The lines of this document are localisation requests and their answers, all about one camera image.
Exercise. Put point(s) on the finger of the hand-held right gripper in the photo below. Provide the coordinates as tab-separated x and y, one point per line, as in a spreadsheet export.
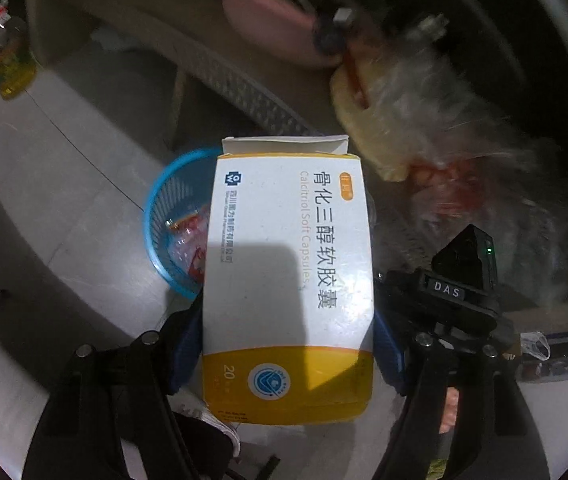
396	295

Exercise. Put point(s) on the large clear plastic bag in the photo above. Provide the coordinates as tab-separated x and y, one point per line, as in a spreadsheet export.
513	185

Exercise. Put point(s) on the bag of yellow flatbread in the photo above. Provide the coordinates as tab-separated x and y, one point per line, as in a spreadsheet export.
378	125

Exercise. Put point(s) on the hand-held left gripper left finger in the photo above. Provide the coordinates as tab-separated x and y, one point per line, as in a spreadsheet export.
193	332

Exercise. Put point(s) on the pink clear plastic wrapper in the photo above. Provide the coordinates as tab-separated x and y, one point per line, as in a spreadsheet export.
189	245

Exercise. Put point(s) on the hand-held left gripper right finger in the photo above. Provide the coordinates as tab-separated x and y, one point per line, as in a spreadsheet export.
386	355

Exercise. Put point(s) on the pink plastic basin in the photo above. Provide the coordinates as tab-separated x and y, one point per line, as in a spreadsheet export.
274	15

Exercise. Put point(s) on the orange plastic bag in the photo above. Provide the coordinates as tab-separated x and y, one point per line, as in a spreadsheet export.
453	180

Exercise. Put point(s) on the white and yellow medicine box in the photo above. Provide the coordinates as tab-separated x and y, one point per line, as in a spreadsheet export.
289	260

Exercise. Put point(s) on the cooking oil bottle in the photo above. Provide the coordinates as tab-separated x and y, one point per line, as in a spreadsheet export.
11	67

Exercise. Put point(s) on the blue plastic mesh basket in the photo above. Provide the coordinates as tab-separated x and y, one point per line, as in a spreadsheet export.
169	195

